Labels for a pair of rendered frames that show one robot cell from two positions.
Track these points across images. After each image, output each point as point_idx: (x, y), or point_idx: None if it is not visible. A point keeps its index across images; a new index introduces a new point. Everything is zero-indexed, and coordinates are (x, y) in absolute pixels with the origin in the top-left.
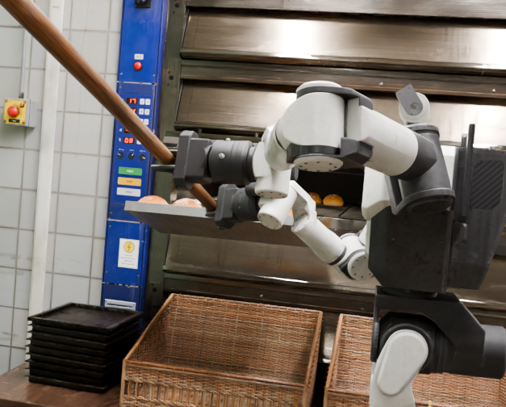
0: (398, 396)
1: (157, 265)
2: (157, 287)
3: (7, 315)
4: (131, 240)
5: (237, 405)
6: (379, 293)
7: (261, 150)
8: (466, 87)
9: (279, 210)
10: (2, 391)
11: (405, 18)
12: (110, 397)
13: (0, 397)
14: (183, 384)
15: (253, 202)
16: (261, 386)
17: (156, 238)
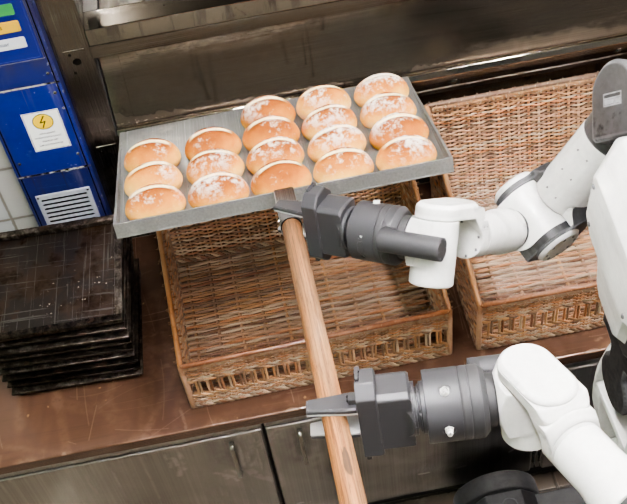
0: None
1: (100, 122)
2: (113, 150)
3: None
4: (42, 112)
5: (334, 315)
6: None
7: (512, 405)
8: None
9: (448, 273)
10: (6, 444)
11: None
12: (158, 379)
13: (18, 463)
14: (276, 362)
15: (391, 255)
16: (387, 330)
17: (82, 88)
